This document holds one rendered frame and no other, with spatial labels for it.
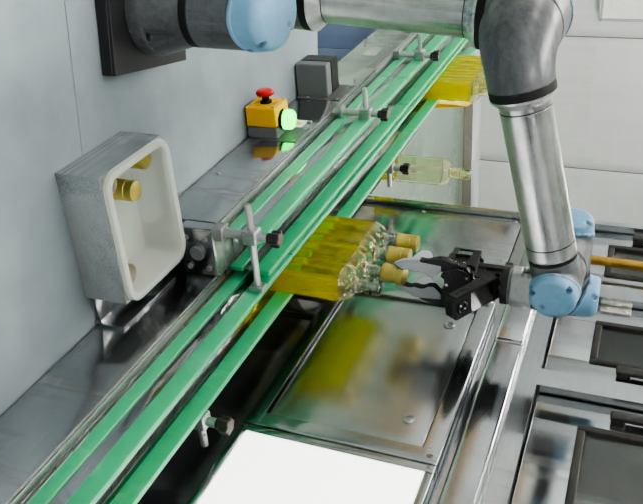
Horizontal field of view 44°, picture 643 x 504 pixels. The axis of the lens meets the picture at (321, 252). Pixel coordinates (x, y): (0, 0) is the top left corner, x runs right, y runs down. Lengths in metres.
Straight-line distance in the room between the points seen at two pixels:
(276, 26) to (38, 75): 0.36
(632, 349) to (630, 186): 6.13
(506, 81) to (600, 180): 6.61
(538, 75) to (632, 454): 0.64
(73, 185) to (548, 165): 0.69
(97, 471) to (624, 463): 0.82
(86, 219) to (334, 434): 0.52
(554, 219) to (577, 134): 6.36
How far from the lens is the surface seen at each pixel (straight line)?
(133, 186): 1.30
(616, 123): 7.52
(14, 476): 1.14
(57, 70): 1.25
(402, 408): 1.40
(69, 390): 1.25
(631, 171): 7.69
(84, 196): 1.24
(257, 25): 1.25
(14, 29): 1.19
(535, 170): 1.20
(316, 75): 1.96
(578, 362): 1.60
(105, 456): 1.15
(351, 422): 1.38
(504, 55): 1.15
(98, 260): 1.29
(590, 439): 1.45
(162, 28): 1.32
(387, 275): 1.51
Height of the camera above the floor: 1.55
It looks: 21 degrees down
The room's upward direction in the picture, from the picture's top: 98 degrees clockwise
